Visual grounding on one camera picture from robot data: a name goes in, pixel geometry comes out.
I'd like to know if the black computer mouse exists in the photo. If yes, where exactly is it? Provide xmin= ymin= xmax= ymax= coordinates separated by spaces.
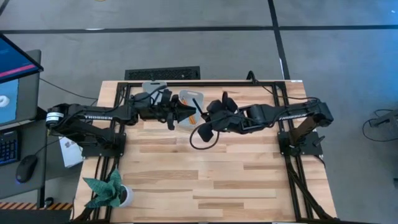
xmin=15 ymin=154 xmax=39 ymax=184

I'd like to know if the yellow black hazard strip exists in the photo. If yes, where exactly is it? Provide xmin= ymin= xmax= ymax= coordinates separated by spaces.
xmin=0 ymin=202 xmax=74 ymax=211

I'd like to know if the black floor cable bundle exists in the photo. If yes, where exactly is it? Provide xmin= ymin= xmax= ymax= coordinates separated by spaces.
xmin=362 ymin=108 xmax=398 ymax=141

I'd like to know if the thin black floor cable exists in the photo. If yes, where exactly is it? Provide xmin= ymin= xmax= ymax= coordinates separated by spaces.
xmin=39 ymin=77 xmax=100 ymax=101

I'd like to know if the grey desk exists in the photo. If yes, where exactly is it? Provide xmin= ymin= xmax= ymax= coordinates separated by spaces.
xmin=0 ymin=119 xmax=47 ymax=200

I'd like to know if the white paper box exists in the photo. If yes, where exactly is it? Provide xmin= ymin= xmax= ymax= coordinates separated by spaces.
xmin=58 ymin=136 xmax=85 ymax=169

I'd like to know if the black keyboard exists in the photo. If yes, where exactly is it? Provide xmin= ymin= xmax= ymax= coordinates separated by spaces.
xmin=0 ymin=130 xmax=19 ymax=166

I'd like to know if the black looped camera cable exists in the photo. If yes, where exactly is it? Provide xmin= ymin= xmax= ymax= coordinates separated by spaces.
xmin=188 ymin=123 xmax=221 ymax=151

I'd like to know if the grey computer monitor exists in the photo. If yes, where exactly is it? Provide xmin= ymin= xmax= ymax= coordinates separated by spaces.
xmin=0 ymin=49 xmax=42 ymax=127

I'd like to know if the green artificial plant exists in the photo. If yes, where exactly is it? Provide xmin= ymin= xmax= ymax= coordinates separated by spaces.
xmin=82 ymin=169 xmax=125 ymax=209

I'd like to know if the white plant pot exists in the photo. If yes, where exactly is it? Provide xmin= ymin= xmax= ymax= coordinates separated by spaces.
xmin=119 ymin=184 xmax=134 ymax=208

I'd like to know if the grey plastic bin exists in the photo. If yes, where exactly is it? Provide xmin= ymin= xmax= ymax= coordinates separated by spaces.
xmin=178 ymin=89 xmax=205 ymax=129
xmin=142 ymin=80 xmax=168 ymax=94

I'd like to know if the black table cable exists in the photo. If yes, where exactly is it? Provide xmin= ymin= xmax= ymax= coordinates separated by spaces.
xmin=246 ymin=70 xmax=321 ymax=102

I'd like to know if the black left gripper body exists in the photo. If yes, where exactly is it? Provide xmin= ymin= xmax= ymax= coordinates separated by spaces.
xmin=134 ymin=88 xmax=182 ymax=131

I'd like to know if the black floor vent grille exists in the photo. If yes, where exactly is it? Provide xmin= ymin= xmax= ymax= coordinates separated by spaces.
xmin=124 ymin=65 xmax=201 ymax=81

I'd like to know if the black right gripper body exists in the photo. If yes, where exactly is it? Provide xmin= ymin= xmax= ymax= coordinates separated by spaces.
xmin=197 ymin=91 xmax=246 ymax=143

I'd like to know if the black framed computer monitor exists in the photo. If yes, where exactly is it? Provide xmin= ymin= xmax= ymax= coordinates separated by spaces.
xmin=0 ymin=32 xmax=44 ymax=85

